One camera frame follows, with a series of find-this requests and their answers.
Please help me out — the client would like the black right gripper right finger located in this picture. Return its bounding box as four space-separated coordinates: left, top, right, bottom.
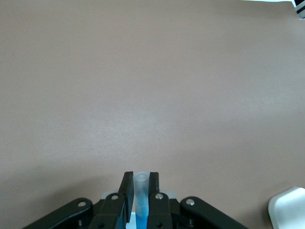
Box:
147 171 249 229

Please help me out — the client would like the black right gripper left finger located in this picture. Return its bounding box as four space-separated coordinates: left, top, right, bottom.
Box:
22 171 134 229

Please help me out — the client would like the blue marker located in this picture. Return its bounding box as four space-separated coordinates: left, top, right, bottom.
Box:
133 172 151 229

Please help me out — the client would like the white desk stand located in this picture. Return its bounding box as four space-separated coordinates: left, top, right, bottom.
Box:
267 187 305 229

